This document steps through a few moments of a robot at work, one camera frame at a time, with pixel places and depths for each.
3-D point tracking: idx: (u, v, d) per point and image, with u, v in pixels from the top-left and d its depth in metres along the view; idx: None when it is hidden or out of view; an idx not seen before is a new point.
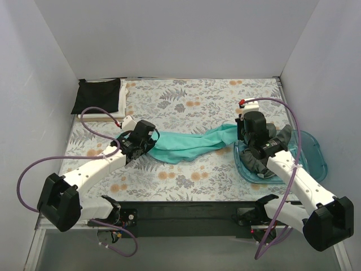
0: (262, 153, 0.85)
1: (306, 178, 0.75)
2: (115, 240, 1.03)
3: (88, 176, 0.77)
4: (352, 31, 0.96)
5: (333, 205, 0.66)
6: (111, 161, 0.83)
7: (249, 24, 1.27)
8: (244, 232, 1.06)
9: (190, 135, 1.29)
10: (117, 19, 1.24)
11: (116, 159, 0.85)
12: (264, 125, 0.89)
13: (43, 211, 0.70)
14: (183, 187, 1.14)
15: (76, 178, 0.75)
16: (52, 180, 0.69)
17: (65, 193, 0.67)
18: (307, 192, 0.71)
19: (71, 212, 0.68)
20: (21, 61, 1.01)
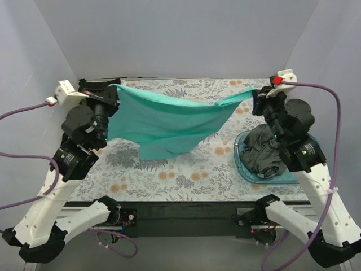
0: (292, 159, 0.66)
1: (338, 207, 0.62)
2: (115, 240, 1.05)
3: (36, 226, 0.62)
4: (351, 31, 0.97)
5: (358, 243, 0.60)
6: (54, 196, 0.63)
7: (249, 24, 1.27)
8: (243, 233, 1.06)
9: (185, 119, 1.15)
10: (117, 20, 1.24)
11: (60, 191, 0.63)
12: (310, 125, 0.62)
13: None
14: (183, 187, 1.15)
15: (26, 232, 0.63)
16: (6, 240, 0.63)
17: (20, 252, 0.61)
18: (337, 225, 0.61)
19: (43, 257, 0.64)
20: (22, 62, 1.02)
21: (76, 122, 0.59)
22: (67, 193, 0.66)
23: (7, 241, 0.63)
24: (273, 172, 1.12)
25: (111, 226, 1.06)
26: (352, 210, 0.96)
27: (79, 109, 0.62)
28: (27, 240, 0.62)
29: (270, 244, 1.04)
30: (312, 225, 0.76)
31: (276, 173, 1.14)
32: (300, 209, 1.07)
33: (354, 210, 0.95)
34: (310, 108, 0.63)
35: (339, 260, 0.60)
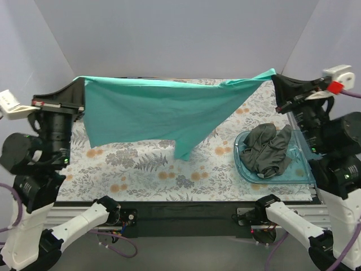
0: (330, 179, 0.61)
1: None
2: (115, 240, 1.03)
3: (17, 253, 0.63)
4: (351, 31, 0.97)
5: None
6: (24, 227, 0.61)
7: (249, 24, 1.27)
8: (245, 233, 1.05)
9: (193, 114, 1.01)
10: (117, 19, 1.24)
11: (27, 221, 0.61)
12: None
13: None
14: (183, 187, 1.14)
15: (9, 257, 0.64)
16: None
17: None
18: (356, 251, 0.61)
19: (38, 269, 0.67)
20: (22, 61, 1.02)
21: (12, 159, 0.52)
22: (40, 218, 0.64)
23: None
24: (273, 172, 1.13)
25: (111, 226, 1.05)
26: None
27: (13, 140, 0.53)
28: (13, 266, 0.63)
29: (270, 244, 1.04)
30: (313, 230, 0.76)
31: (276, 173, 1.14)
32: (301, 209, 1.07)
33: None
34: None
35: None
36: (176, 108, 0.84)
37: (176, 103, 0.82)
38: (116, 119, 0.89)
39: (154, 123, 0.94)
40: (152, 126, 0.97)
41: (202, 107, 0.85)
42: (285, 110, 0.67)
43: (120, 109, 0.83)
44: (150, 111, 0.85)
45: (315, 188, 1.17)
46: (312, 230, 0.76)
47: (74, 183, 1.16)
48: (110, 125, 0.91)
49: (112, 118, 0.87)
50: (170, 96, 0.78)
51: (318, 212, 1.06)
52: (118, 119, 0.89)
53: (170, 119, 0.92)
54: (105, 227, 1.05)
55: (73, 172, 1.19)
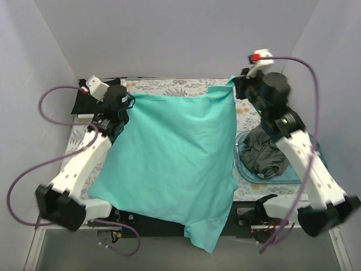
0: (274, 130, 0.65)
1: (319, 169, 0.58)
2: (115, 240, 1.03)
3: (77, 174, 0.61)
4: (351, 30, 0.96)
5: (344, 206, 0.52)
6: (95, 149, 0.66)
7: (249, 23, 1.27)
8: (244, 232, 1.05)
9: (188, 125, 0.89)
10: (116, 18, 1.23)
11: (99, 145, 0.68)
12: (287, 95, 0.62)
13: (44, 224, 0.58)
14: None
15: (65, 182, 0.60)
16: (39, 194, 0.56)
17: (60, 199, 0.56)
18: (318, 187, 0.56)
19: (74, 219, 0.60)
20: (21, 61, 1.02)
21: (116, 92, 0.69)
22: (100, 153, 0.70)
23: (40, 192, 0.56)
24: (273, 172, 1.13)
25: (111, 226, 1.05)
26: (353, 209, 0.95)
27: (96, 83, 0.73)
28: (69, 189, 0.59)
29: (270, 244, 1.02)
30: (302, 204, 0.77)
31: (275, 173, 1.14)
32: None
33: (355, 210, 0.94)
34: (288, 83, 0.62)
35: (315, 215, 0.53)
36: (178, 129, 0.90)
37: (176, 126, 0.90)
38: (123, 164, 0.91)
39: (159, 169, 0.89)
40: (168, 178, 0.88)
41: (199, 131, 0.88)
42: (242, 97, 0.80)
43: (132, 148, 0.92)
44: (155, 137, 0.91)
45: None
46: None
47: None
48: (118, 170, 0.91)
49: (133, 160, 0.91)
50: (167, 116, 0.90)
51: None
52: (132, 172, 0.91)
53: (173, 161, 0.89)
54: (105, 227, 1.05)
55: None
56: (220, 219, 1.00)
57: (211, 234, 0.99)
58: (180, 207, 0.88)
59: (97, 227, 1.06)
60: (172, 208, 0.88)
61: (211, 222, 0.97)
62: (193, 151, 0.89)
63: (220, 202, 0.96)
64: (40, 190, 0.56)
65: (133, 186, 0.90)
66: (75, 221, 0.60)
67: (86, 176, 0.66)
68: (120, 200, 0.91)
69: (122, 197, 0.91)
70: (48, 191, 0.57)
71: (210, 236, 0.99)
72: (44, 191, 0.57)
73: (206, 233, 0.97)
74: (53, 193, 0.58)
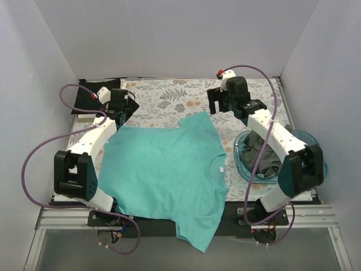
0: (242, 114, 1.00)
1: (281, 131, 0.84)
2: (115, 240, 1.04)
3: (92, 143, 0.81)
4: (352, 30, 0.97)
5: (304, 154, 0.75)
6: (105, 127, 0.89)
7: (249, 24, 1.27)
8: (245, 233, 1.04)
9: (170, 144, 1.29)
10: (117, 19, 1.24)
11: (108, 125, 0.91)
12: (245, 87, 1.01)
13: (64, 188, 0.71)
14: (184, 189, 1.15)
15: (81, 148, 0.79)
16: (60, 157, 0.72)
17: (79, 160, 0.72)
18: (281, 141, 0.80)
19: (89, 178, 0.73)
20: (22, 61, 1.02)
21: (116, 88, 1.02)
22: (110, 131, 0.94)
23: (62, 154, 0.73)
24: (273, 172, 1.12)
25: (111, 226, 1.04)
26: (353, 210, 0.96)
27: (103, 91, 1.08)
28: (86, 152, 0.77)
29: (270, 244, 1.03)
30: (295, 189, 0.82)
31: (275, 173, 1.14)
32: (301, 209, 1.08)
33: (355, 210, 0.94)
34: (244, 81, 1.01)
35: (296, 167, 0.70)
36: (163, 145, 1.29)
37: (161, 144, 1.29)
38: (123, 172, 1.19)
39: (151, 177, 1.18)
40: (158, 183, 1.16)
41: (177, 147, 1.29)
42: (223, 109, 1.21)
43: (126, 164, 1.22)
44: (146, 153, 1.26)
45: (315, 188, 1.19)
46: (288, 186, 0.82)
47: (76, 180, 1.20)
48: (118, 178, 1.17)
49: (129, 172, 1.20)
50: (154, 139, 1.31)
51: (318, 212, 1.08)
52: (129, 183, 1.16)
53: (163, 170, 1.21)
54: (105, 227, 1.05)
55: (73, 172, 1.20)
56: (211, 219, 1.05)
57: (202, 232, 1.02)
58: (167, 206, 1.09)
59: (97, 228, 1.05)
60: (162, 206, 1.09)
61: (201, 221, 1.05)
62: (177, 160, 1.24)
63: (205, 204, 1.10)
64: (60, 155, 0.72)
65: (130, 191, 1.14)
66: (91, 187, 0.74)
67: (98, 147, 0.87)
68: (122, 205, 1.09)
69: (122, 201, 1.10)
70: (66, 156, 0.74)
71: (201, 234, 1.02)
72: (62, 156, 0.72)
73: (196, 231, 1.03)
74: (72, 155, 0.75)
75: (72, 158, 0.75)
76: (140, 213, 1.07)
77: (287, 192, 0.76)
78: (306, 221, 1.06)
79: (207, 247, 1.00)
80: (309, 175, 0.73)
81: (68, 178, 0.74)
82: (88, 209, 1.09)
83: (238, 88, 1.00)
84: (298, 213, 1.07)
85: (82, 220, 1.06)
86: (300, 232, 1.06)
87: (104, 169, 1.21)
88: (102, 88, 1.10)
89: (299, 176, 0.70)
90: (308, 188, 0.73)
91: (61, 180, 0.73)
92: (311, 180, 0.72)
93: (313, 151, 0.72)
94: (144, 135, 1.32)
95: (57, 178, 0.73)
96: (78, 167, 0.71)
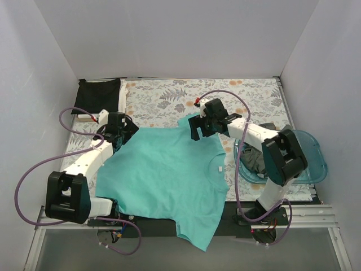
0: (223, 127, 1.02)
1: (256, 127, 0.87)
2: (115, 240, 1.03)
3: (88, 164, 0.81)
4: (352, 30, 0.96)
5: (281, 140, 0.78)
6: (102, 149, 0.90)
7: (249, 23, 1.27)
8: (245, 233, 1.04)
9: (168, 144, 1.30)
10: (116, 19, 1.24)
11: (105, 147, 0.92)
12: (220, 104, 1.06)
13: (56, 212, 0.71)
14: (183, 188, 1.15)
15: (76, 169, 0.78)
16: (53, 179, 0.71)
17: (74, 182, 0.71)
18: (257, 135, 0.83)
19: (83, 202, 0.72)
20: (22, 61, 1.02)
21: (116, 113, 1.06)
22: (106, 154, 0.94)
23: (57, 174, 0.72)
24: None
25: (111, 226, 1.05)
26: (353, 210, 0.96)
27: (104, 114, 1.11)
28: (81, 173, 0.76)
29: (270, 244, 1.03)
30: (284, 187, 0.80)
31: None
32: (301, 209, 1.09)
33: (356, 210, 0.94)
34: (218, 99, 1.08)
35: (276, 152, 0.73)
36: (162, 146, 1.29)
37: (159, 144, 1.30)
38: (123, 173, 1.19)
39: (150, 178, 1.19)
40: (156, 184, 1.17)
41: (175, 148, 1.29)
42: (208, 132, 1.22)
43: (125, 165, 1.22)
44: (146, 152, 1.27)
45: (315, 188, 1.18)
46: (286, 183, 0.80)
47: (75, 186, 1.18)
48: (118, 179, 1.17)
49: (129, 173, 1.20)
50: (152, 139, 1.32)
51: (318, 212, 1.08)
52: (128, 183, 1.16)
53: (162, 170, 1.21)
54: (105, 227, 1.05)
55: None
56: (211, 218, 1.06)
57: (202, 232, 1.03)
58: (168, 206, 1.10)
59: (97, 228, 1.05)
60: (162, 206, 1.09)
61: (201, 221, 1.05)
62: (176, 161, 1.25)
63: (205, 202, 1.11)
64: (54, 176, 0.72)
65: (130, 191, 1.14)
66: (84, 210, 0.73)
67: (95, 168, 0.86)
68: (122, 205, 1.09)
69: (122, 202, 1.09)
70: (60, 176, 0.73)
71: (202, 233, 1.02)
72: (55, 177, 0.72)
73: (196, 230, 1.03)
74: (66, 176, 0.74)
75: (66, 179, 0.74)
76: (140, 214, 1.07)
77: (277, 181, 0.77)
78: (306, 221, 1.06)
79: (207, 245, 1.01)
80: (291, 159, 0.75)
81: (60, 200, 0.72)
82: None
83: (215, 108, 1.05)
84: (298, 213, 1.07)
85: None
86: (300, 232, 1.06)
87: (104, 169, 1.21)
88: (102, 111, 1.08)
89: (281, 160, 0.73)
90: (295, 172, 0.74)
91: (52, 202, 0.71)
92: (294, 164, 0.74)
93: (287, 135, 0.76)
94: (142, 135, 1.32)
95: (49, 200, 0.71)
96: (71, 189, 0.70)
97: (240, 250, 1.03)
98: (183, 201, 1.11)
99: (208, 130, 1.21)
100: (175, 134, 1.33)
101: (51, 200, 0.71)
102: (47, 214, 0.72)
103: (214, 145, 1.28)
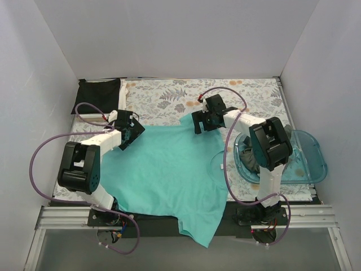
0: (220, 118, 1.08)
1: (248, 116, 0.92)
2: (115, 240, 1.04)
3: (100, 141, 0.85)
4: (352, 30, 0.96)
5: (269, 127, 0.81)
6: (112, 134, 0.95)
7: (249, 23, 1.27)
8: (244, 234, 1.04)
9: (170, 143, 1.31)
10: (116, 19, 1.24)
11: (115, 133, 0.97)
12: (220, 99, 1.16)
13: (68, 176, 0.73)
14: (185, 186, 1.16)
15: (90, 142, 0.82)
16: (70, 147, 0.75)
17: (89, 149, 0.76)
18: (247, 122, 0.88)
19: (94, 171, 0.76)
20: (22, 61, 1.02)
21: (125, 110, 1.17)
22: (114, 142, 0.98)
23: (71, 143, 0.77)
24: None
25: (111, 226, 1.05)
26: (353, 209, 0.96)
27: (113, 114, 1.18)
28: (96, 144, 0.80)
29: (270, 244, 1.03)
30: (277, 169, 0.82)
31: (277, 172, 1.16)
32: (301, 209, 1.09)
33: (356, 210, 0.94)
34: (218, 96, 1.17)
35: (260, 136, 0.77)
36: (164, 144, 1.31)
37: (162, 143, 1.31)
38: (125, 171, 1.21)
39: (153, 175, 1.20)
40: (158, 181, 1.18)
41: (177, 145, 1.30)
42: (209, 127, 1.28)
43: (128, 163, 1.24)
44: (149, 151, 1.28)
45: (315, 188, 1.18)
46: (280, 170, 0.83)
47: None
48: (120, 178, 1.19)
49: (132, 171, 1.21)
50: (155, 136, 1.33)
51: (318, 212, 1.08)
52: (131, 181, 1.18)
53: (164, 167, 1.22)
54: (105, 227, 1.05)
55: None
56: (214, 215, 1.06)
57: (205, 228, 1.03)
58: (170, 203, 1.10)
59: (97, 228, 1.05)
60: (164, 204, 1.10)
61: (203, 217, 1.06)
62: (179, 158, 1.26)
63: (207, 200, 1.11)
64: (70, 144, 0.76)
65: (132, 189, 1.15)
66: (93, 179, 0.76)
67: (106, 148, 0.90)
68: (124, 204, 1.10)
69: (124, 199, 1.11)
70: (75, 146, 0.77)
71: (203, 230, 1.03)
72: (71, 145, 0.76)
73: (198, 226, 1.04)
74: (80, 147, 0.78)
75: (80, 151, 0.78)
76: (142, 212, 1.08)
77: (264, 165, 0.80)
78: (306, 221, 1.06)
79: (209, 242, 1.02)
80: (277, 144, 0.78)
81: (73, 168, 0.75)
82: (88, 209, 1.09)
83: (214, 101, 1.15)
84: (298, 213, 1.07)
85: (83, 220, 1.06)
86: (300, 232, 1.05)
87: (105, 167, 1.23)
88: (113, 111, 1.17)
89: (267, 145, 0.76)
90: (281, 156, 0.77)
91: (65, 169, 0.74)
92: (280, 148, 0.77)
93: (274, 122, 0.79)
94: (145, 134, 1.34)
95: (63, 165, 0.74)
96: (87, 158, 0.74)
97: (240, 250, 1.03)
98: (184, 199, 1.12)
99: (210, 125, 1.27)
100: (177, 132, 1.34)
101: (65, 166, 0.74)
102: (58, 179, 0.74)
103: (215, 143, 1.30)
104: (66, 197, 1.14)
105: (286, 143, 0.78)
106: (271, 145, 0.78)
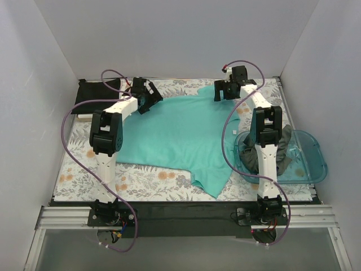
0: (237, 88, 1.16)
1: (259, 97, 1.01)
2: (115, 240, 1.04)
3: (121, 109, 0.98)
4: (352, 30, 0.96)
5: (271, 113, 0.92)
6: (130, 101, 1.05)
7: (249, 25, 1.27)
8: (244, 234, 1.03)
9: (186, 108, 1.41)
10: (117, 19, 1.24)
11: (133, 101, 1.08)
12: (244, 69, 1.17)
13: (96, 140, 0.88)
14: (199, 145, 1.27)
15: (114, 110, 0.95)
16: (97, 115, 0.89)
17: (113, 118, 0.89)
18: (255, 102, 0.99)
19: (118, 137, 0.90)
20: (21, 61, 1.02)
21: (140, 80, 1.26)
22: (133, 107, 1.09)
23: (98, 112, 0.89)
24: None
25: (111, 226, 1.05)
26: (352, 209, 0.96)
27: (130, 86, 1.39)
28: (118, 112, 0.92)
29: (270, 244, 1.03)
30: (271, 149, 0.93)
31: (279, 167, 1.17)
32: (301, 210, 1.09)
33: (355, 210, 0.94)
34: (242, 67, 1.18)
35: (260, 119, 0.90)
36: (181, 109, 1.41)
37: (180, 108, 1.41)
38: (146, 130, 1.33)
39: (170, 136, 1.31)
40: (175, 140, 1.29)
41: (193, 110, 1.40)
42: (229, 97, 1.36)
43: (148, 125, 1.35)
44: (166, 116, 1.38)
45: (315, 188, 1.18)
46: (272, 151, 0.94)
47: (74, 183, 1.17)
48: (141, 135, 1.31)
49: (151, 131, 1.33)
50: (173, 103, 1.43)
51: (318, 212, 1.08)
52: (151, 139, 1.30)
53: (181, 130, 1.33)
54: (105, 227, 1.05)
55: (73, 172, 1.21)
56: (223, 171, 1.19)
57: (214, 182, 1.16)
58: (184, 159, 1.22)
59: (98, 228, 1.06)
60: (180, 159, 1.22)
61: (214, 172, 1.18)
62: (194, 122, 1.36)
63: (218, 158, 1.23)
64: (97, 113, 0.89)
65: (150, 145, 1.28)
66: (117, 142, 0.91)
67: (126, 116, 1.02)
68: (142, 158, 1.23)
69: (144, 154, 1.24)
70: (101, 114, 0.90)
71: (214, 182, 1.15)
72: (98, 113, 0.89)
73: (209, 179, 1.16)
74: (106, 114, 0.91)
75: (105, 117, 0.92)
76: (158, 165, 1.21)
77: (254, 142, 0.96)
78: (306, 221, 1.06)
79: (219, 193, 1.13)
80: (271, 129, 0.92)
81: (100, 132, 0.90)
82: (88, 209, 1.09)
83: (238, 70, 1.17)
84: (298, 213, 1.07)
85: (83, 220, 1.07)
86: (300, 233, 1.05)
87: (127, 126, 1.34)
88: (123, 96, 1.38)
89: (261, 127, 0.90)
90: (270, 138, 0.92)
91: (95, 133, 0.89)
92: (272, 132, 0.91)
93: (276, 109, 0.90)
94: (164, 101, 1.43)
95: (92, 130, 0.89)
96: (112, 123, 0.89)
97: (240, 250, 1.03)
98: (198, 157, 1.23)
99: (229, 94, 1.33)
100: (194, 97, 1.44)
101: (94, 131, 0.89)
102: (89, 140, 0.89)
103: (228, 109, 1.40)
104: (66, 197, 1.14)
105: (278, 130, 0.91)
106: (266, 127, 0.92)
